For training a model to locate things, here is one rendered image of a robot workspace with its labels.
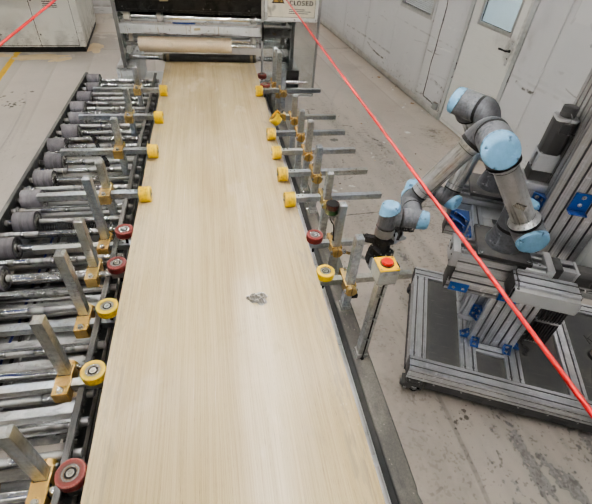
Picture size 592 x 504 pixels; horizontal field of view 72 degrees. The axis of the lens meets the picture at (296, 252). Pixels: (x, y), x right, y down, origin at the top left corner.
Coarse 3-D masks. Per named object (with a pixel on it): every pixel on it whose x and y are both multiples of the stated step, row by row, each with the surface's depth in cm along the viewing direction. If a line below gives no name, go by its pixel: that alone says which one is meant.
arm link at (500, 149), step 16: (480, 128) 139; (496, 128) 133; (480, 144) 136; (496, 144) 130; (512, 144) 129; (496, 160) 132; (512, 160) 131; (496, 176) 141; (512, 176) 138; (512, 192) 142; (528, 192) 144; (512, 208) 147; (528, 208) 146; (512, 224) 153; (528, 224) 149; (528, 240) 151; (544, 240) 151
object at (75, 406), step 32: (128, 128) 330; (32, 160) 240; (0, 224) 198; (32, 256) 214; (32, 288) 183; (96, 320) 157; (96, 352) 150; (0, 384) 150; (0, 416) 140; (32, 416) 140; (96, 416) 146; (0, 448) 132; (64, 448) 121; (0, 480) 125
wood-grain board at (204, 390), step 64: (192, 128) 272; (256, 128) 278; (192, 192) 216; (256, 192) 220; (128, 256) 176; (192, 256) 179; (256, 256) 181; (128, 320) 151; (192, 320) 153; (256, 320) 155; (320, 320) 157; (128, 384) 132; (192, 384) 133; (256, 384) 135; (320, 384) 136; (128, 448) 117; (192, 448) 118; (256, 448) 119; (320, 448) 121
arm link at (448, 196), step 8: (488, 96) 168; (480, 104) 167; (488, 104) 166; (496, 104) 166; (480, 112) 167; (488, 112) 166; (496, 112) 166; (472, 160) 175; (464, 168) 177; (472, 168) 177; (456, 176) 179; (464, 176) 178; (448, 184) 182; (456, 184) 180; (464, 184) 181; (440, 192) 185; (448, 192) 182; (456, 192) 182; (440, 200) 186; (448, 200) 183; (456, 200) 182; (448, 208) 185; (456, 208) 185
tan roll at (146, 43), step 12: (144, 36) 351; (156, 36) 353; (168, 36) 356; (144, 48) 353; (156, 48) 355; (168, 48) 356; (180, 48) 358; (192, 48) 359; (204, 48) 361; (216, 48) 363; (228, 48) 364
